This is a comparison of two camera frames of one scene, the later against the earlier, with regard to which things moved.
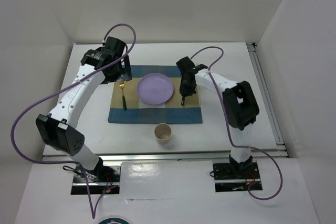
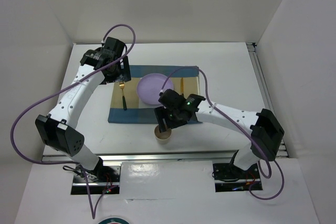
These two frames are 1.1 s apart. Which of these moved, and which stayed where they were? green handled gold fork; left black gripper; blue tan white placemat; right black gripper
Moved: right black gripper
Stayed: green handled gold fork; blue tan white placemat; left black gripper
